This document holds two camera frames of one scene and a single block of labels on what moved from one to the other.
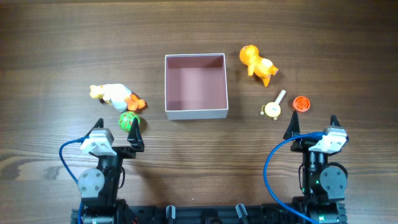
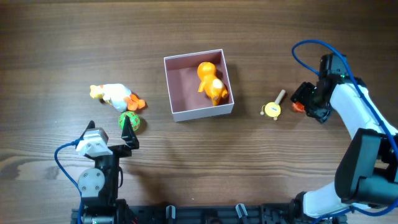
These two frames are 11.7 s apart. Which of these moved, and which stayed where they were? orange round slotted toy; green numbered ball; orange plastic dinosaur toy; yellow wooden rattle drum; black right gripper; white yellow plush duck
Moved: black right gripper; orange plastic dinosaur toy
Stayed: green numbered ball; yellow wooden rattle drum; orange round slotted toy; white yellow plush duck
